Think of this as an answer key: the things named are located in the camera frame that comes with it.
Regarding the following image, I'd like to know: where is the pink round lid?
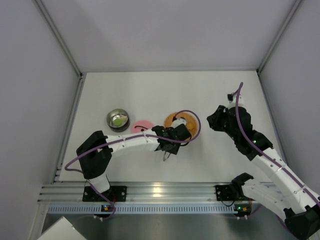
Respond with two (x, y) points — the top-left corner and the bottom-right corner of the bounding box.
(130, 120), (154, 134)

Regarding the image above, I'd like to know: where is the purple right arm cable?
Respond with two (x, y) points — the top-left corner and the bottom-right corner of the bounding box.
(231, 82), (320, 203)

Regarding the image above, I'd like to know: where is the green round food piece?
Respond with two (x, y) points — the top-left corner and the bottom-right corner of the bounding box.
(113, 118), (123, 127)

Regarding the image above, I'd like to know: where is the aluminium rail base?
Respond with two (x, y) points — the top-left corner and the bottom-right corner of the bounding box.
(37, 182), (223, 204)

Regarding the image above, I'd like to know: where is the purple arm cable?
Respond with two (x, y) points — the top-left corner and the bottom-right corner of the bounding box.
(64, 109), (201, 221)
(231, 82), (320, 203)

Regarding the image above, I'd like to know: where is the orange woven plate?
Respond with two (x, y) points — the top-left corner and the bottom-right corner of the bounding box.
(163, 112), (199, 139)

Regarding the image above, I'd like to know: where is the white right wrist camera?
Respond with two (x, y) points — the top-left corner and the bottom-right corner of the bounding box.
(227, 92), (245, 109)

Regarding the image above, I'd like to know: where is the steel bowl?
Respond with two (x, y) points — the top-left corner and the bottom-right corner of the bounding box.
(106, 108), (130, 132)

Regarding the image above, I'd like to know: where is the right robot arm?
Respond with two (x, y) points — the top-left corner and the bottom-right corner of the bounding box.
(206, 105), (320, 240)

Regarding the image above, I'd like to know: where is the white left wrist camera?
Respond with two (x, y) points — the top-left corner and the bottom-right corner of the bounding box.
(171, 117), (187, 128)

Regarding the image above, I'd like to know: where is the slotted cable duct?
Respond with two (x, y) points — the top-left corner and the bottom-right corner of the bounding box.
(47, 203), (249, 215)

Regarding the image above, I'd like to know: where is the white box corner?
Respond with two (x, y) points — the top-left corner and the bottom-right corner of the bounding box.
(38, 217), (86, 240)

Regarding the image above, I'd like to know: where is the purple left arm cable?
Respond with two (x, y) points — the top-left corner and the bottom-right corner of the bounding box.
(64, 109), (201, 221)

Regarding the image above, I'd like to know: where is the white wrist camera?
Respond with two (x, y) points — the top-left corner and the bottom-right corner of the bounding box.
(227, 92), (245, 109)
(171, 117), (187, 128)

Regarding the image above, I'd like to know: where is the white food cube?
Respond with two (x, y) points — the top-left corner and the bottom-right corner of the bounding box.
(121, 115), (128, 121)

